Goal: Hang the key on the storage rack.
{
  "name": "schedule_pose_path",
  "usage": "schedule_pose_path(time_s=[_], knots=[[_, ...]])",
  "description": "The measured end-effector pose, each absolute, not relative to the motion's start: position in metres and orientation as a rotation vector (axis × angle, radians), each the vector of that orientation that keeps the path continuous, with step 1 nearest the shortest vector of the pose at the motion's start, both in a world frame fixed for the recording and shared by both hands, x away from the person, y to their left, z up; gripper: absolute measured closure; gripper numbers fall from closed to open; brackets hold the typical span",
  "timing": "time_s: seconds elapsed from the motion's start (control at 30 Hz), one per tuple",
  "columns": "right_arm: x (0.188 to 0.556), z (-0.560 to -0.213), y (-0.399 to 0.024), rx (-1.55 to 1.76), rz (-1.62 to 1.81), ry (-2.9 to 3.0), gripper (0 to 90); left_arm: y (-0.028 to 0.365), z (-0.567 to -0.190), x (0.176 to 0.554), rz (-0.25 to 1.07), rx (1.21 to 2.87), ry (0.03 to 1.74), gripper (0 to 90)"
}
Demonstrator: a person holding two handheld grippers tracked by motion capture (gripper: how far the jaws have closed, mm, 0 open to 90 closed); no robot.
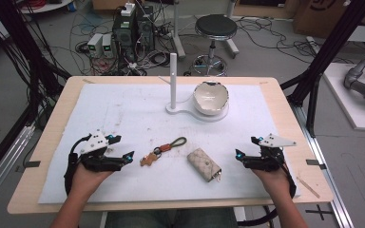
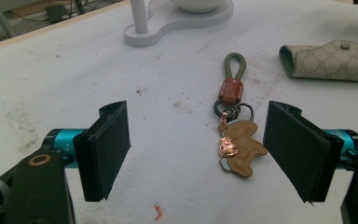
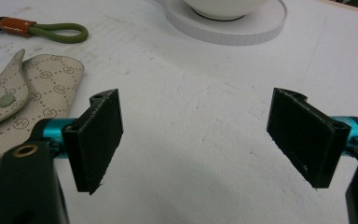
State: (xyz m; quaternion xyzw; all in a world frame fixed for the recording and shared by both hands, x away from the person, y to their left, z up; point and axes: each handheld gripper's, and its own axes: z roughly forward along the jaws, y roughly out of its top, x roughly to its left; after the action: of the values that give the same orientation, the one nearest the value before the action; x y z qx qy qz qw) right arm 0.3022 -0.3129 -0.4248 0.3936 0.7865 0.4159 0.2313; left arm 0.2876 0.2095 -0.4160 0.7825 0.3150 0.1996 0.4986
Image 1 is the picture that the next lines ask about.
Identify wooden table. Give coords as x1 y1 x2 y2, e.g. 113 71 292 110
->
7 75 335 216

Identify round white table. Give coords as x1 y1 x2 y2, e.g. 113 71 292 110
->
16 0 74 15

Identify black frame with cables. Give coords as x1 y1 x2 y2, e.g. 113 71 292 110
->
0 0 73 188

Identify white platform board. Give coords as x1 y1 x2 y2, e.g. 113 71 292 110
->
322 62 365 132

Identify white metal stand leg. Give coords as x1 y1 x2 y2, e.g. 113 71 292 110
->
170 0 187 60
223 0 240 60

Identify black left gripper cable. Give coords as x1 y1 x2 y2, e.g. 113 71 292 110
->
63 134 92 197

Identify thin wooden stick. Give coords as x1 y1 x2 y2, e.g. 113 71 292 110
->
296 176 321 200

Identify aluminium rail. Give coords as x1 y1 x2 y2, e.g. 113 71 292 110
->
290 104 355 228
0 124 36 211

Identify black computer tower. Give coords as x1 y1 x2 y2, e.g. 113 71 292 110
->
111 11 138 64
135 5 156 52

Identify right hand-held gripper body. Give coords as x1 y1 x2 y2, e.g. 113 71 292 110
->
242 132 298 173

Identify person's left hand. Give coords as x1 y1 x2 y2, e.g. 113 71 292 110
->
70 162 114 195

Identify white power adapter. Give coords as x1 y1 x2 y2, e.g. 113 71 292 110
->
120 2 137 18

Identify beige quilted key case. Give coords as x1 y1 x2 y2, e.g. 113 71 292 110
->
186 147 223 184

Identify black round stool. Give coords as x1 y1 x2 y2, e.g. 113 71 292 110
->
191 13 240 77

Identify person's legs in jeans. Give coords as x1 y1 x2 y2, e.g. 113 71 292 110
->
104 207 240 228

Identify grey power supply box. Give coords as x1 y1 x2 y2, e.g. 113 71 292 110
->
102 33 115 59
86 32 105 59

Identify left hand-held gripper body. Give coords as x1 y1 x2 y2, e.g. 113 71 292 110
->
70 129 125 174

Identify white foam mat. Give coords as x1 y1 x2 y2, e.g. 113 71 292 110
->
37 83 301 205

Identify white power strip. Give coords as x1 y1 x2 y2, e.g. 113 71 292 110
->
306 35 323 54

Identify black metal frame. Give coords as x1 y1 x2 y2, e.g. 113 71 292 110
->
279 0 365 138

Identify person's right hand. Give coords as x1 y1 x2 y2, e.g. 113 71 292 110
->
251 167 292 200

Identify brown cardboard box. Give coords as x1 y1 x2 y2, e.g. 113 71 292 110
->
292 0 365 40

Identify white eggshell-shaped bowl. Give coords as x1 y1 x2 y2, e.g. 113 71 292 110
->
192 81 230 117

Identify white stand with post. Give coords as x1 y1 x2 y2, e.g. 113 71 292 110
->
164 52 230 124

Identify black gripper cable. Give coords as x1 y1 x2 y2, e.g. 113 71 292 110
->
237 158 298 228
63 134 92 197

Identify gingerbread figure keychain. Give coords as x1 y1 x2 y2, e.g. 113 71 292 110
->
139 136 188 168

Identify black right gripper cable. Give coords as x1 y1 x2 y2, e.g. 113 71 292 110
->
237 158 298 228

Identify black tape cross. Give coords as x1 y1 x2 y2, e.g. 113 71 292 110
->
305 203 334 222

